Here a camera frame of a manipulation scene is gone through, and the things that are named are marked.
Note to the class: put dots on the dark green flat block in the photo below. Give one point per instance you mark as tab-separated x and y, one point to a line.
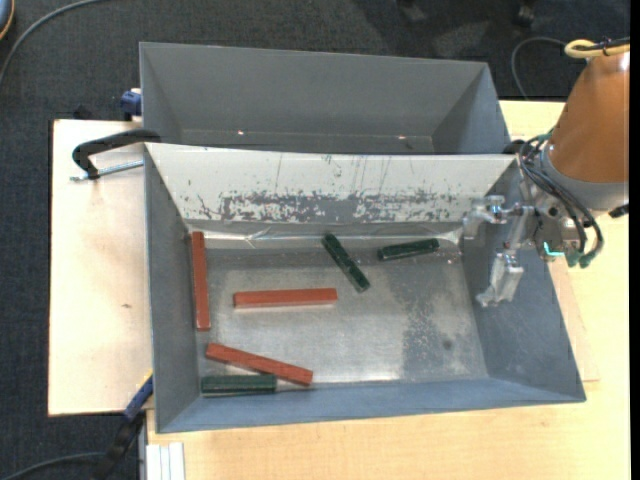
346	263
239	384
409	249

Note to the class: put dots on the black cylinder on white bracket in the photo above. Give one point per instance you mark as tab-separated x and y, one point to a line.
619	211

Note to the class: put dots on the grey metal bin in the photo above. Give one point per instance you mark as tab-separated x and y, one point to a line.
350	333

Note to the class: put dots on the red-brown flat block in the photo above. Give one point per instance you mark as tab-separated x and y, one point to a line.
285	298
201	283
257	363

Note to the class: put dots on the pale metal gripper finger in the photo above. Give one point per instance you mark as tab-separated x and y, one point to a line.
481	213
506	275

